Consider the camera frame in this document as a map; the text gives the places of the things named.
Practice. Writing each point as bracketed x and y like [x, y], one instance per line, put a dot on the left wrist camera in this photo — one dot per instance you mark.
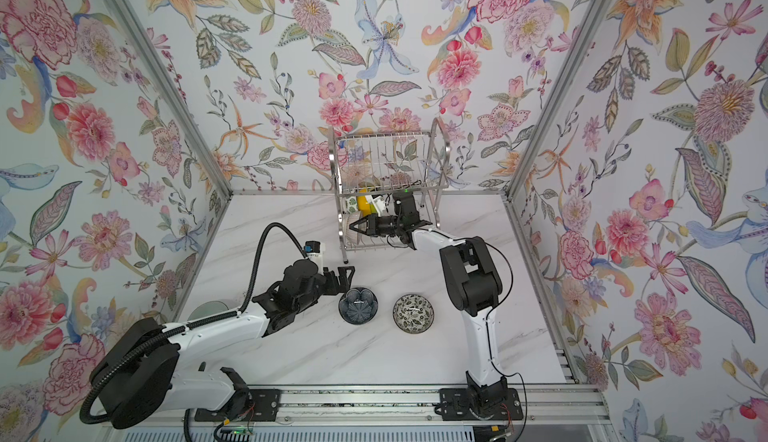
[314, 251]

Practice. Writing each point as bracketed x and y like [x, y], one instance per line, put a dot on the aluminium corner post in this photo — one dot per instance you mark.
[138, 37]
[561, 88]

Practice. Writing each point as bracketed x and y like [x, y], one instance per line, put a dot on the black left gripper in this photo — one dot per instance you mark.
[327, 282]

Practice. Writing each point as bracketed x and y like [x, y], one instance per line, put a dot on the black white speckled bowl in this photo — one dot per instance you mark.
[413, 314]

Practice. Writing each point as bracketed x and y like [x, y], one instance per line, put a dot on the aluminium corner post left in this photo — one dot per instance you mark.
[138, 37]

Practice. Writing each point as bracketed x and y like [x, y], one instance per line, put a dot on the yellow bowl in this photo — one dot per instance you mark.
[364, 205]

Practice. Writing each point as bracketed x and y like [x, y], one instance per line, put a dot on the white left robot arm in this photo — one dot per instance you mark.
[186, 366]

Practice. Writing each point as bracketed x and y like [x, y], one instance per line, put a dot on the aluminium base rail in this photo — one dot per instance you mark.
[538, 412]

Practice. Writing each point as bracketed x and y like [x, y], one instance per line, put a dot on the chrome wire dish rack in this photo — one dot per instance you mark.
[381, 164]

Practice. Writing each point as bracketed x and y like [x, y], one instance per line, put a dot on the green leaf pattern bowl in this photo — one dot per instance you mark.
[350, 205]

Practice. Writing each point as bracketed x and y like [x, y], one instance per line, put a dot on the pale celadon bowl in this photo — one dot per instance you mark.
[207, 309]

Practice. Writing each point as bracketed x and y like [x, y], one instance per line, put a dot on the aluminium corner post right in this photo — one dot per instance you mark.
[561, 88]

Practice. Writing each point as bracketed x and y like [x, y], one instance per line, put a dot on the pink striped ceramic bowl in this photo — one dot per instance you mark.
[377, 204]

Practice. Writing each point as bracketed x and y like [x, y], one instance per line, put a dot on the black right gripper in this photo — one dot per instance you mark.
[379, 224]

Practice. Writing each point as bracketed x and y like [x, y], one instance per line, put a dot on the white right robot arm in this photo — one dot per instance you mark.
[473, 285]

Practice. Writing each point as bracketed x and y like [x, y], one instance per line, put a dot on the dark blue flower bowl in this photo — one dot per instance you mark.
[358, 306]

